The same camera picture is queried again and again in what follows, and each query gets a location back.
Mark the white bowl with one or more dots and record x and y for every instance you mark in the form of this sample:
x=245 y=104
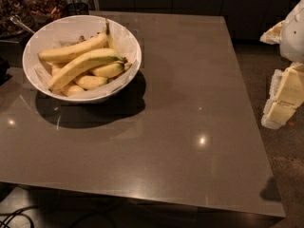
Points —
x=67 y=31

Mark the small middle yellow banana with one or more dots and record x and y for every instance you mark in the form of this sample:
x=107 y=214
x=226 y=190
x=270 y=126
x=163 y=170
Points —
x=90 y=82

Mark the metal spoon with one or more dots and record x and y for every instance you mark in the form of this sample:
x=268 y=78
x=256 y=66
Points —
x=17 y=21

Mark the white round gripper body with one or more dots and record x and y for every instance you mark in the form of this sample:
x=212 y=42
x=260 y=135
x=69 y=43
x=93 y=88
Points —
x=294 y=37

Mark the small right yellow banana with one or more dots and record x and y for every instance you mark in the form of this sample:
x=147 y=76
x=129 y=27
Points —
x=111 y=70

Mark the long back yellow banana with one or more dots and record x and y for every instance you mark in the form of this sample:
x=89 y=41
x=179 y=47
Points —
x=68 y=53

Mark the large front yellow banana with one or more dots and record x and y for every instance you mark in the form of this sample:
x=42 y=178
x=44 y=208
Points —
x=79 y=65

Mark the small bottom yellow banana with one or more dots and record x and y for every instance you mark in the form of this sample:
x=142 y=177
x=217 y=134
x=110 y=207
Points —
x=71 y=89

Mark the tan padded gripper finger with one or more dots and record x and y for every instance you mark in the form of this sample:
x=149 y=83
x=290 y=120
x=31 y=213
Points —
x=286 y=95
x=272 y=35

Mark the small yellow banana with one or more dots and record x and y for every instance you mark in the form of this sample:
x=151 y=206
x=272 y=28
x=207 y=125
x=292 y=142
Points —
x=90 y=82
x=71 y=89
x=111 y=70

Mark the glass bowl of snacks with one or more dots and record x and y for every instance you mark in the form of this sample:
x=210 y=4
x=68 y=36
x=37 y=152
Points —
x=27 y=11

